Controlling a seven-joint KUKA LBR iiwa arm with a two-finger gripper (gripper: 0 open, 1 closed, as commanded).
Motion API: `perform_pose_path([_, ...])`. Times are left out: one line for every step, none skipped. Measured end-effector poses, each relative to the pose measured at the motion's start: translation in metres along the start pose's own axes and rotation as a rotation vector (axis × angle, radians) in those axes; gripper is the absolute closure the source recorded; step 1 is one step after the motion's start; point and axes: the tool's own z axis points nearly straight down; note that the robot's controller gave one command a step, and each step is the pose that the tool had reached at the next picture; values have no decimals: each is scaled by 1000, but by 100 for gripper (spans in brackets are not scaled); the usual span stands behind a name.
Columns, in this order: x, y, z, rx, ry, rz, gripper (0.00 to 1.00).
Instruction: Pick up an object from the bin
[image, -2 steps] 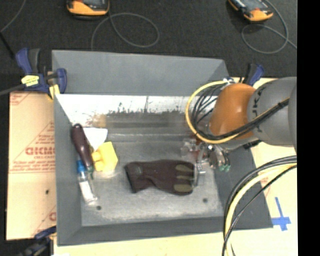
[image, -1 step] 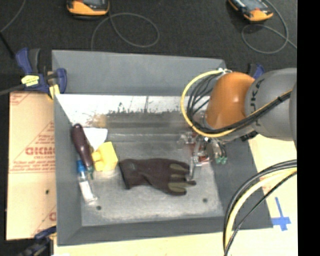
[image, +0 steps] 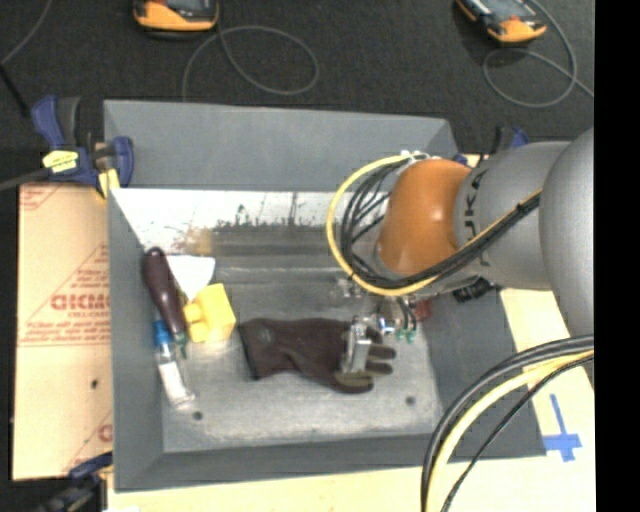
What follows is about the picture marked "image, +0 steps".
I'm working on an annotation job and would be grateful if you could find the yellow toy block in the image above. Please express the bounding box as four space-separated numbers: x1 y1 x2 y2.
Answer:
182 282 238 345

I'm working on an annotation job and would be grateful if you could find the white folded cloth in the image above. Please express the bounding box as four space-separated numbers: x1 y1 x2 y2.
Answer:
164 254 217 297

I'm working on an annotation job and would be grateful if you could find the brown cardboard board red print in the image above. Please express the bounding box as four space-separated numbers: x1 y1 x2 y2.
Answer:
10 181 114 481

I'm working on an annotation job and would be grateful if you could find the black cylinder on white bracket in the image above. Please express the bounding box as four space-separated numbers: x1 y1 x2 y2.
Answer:
452 277 496 304

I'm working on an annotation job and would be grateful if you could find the dark brown glove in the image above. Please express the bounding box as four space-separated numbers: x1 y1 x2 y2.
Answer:
237 316 399 396

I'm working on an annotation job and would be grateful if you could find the grey metal bin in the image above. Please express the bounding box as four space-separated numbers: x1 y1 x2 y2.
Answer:
102 99 547 491

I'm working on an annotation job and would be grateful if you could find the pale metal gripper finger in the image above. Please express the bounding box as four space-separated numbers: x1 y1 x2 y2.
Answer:
357 327 375 375
340 323 362 376

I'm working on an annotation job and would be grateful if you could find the red-brown handled tool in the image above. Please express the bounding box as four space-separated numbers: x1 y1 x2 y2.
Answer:
141 246 189 337

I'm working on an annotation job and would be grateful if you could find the clear bottle with blue cap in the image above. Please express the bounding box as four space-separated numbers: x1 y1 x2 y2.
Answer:
151 319 197 410

